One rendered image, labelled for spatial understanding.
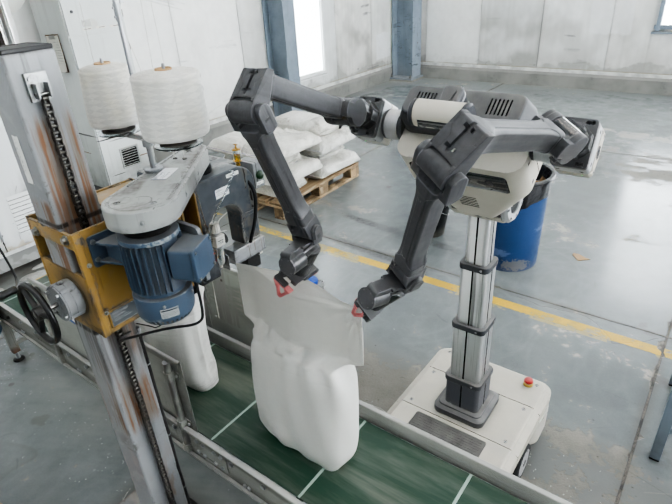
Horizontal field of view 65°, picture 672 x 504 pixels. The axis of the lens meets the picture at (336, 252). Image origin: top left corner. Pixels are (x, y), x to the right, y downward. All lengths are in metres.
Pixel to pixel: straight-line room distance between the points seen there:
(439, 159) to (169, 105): 0.65
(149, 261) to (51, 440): 1.72
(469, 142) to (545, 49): 8.50
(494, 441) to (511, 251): 1.73
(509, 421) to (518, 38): 7.88
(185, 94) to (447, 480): 1.42
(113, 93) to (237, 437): 1.25
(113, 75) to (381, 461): 1.45
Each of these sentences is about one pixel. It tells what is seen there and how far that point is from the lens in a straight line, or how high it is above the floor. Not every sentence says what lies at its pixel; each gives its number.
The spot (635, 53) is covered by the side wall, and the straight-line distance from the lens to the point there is 9.16.
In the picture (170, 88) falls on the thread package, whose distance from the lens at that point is 1.29.
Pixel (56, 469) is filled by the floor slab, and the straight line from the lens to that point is 2.79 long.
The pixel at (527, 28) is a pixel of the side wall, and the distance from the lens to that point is 9.49.
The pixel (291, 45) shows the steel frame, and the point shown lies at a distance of 7.39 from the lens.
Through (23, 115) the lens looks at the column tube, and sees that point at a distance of 1.40.
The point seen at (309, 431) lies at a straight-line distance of 1.81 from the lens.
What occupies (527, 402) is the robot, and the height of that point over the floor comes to 0.26.
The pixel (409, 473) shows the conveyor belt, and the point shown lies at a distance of 1.91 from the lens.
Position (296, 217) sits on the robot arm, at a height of 1.30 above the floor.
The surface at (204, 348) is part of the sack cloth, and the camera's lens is 2.22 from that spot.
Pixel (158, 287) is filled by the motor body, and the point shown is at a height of 1.20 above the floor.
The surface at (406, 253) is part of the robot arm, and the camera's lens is 1.18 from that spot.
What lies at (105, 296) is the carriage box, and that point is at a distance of 1.53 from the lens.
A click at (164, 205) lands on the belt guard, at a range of 1.28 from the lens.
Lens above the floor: 1.88
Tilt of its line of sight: 29 degrees down
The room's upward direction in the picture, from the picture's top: 4 degrees counter-clockwise
